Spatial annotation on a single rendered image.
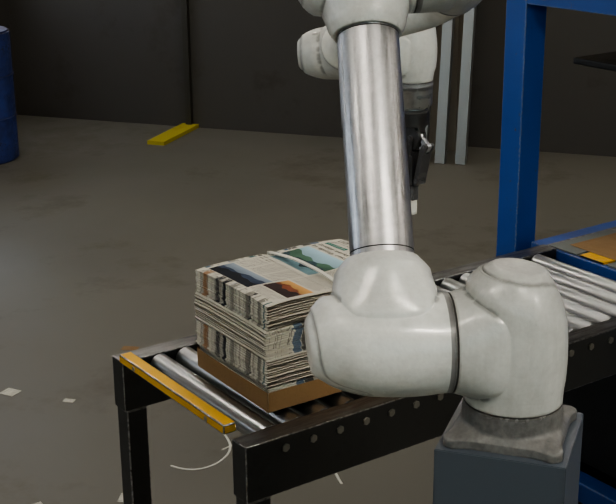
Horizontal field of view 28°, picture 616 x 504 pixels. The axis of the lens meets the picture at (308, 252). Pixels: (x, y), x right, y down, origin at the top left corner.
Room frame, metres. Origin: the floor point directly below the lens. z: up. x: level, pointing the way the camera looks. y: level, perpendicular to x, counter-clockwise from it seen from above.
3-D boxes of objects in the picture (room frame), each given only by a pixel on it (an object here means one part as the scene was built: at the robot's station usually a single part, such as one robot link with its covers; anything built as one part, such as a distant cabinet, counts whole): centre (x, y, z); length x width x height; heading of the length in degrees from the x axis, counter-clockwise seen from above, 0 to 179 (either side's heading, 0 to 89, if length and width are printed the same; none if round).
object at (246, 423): (2.39, 0.20, 0.77); 0.47 x 0.05 x 0.05; 35
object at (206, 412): (2.36, 0.28, 0.81); 0.43 x 0.03 x 0.02; 35
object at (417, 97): (2.63, -0.22, 1.37); 0.09 x 0.09 x 0.06
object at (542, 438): (1.80, -0.32, 1.03); 0.22 x 0.18 x 0.06; 161
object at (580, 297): (2.99, -0.65, 0.77); 0.47 x 0.05 x 0.05; 35
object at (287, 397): (2.41, 0.10, 0.83); 0.29 x 0.16 x 0.04; 34
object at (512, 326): (1.78, -0.31, 1.17); 0.18 x 0.16 x 0.22; 94
